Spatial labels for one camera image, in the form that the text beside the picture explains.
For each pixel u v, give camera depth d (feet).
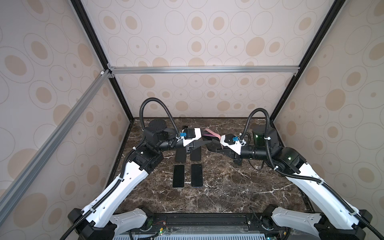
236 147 1.71
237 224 2.49
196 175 2.97
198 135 1.48
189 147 1.66
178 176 2.95
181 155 3.29
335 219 1.29
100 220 1.22
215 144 1.73
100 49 2.68
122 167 1.44
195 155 3.27
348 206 1.25
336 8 2.25
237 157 1.74
